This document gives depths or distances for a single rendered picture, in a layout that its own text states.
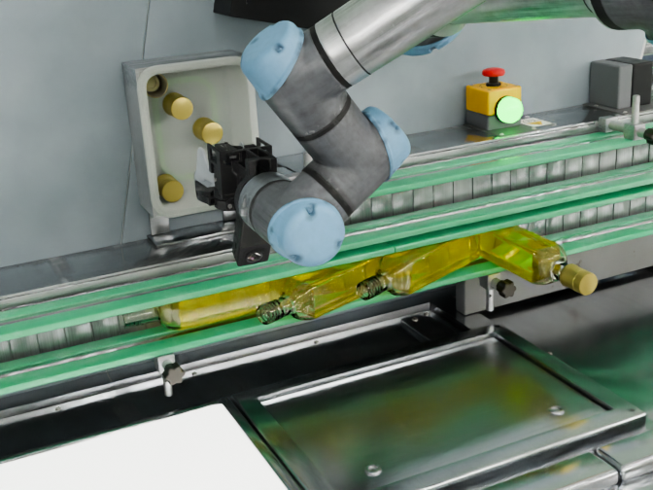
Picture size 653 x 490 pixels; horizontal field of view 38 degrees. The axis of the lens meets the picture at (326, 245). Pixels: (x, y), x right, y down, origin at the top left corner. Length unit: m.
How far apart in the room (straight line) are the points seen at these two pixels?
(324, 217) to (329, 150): 0.07
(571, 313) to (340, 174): 0.77
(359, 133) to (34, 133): 0.57
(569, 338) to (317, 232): 0.71
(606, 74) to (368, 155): 0.86
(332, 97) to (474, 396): 0.54
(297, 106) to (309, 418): 0.50
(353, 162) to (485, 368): 0.51
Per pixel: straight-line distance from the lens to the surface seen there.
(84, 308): 1.31
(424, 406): 1.33
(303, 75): 0.97
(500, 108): 1.63
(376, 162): 1.04
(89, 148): 1.45
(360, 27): 0.96
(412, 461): 1.21
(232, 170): 1.19
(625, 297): 1.78
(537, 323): 1.66
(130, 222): 1.49
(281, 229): 1.01
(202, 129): 1.42
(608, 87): 1.81
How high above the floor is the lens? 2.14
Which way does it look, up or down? 59 degrees down
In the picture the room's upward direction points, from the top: 124 degrees clockwise
